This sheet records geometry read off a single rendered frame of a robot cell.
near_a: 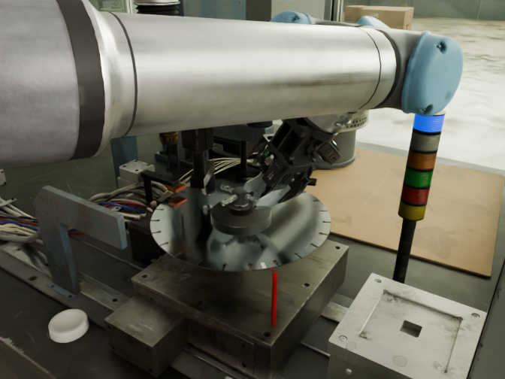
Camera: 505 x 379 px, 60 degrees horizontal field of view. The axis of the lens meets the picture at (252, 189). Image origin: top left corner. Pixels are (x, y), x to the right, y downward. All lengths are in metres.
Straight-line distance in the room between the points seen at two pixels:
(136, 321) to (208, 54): 0.60
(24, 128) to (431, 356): 0.57
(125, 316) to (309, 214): 0.37
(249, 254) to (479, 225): 0.76
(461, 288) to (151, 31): 0.90
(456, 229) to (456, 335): 0.58
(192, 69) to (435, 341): 0.53
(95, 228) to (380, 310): 0.49
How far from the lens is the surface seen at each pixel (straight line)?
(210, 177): 0.83
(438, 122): 0.75
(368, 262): 1.07
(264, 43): 0.32
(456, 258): 1.15
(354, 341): 0.66
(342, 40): 0.38
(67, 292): 1.02
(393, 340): 0.68
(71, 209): 0.85
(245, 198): 0.79
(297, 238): 0.76
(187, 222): 0.80
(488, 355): 0.48
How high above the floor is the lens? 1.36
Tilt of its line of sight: 27 degrees down
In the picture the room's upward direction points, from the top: straight up
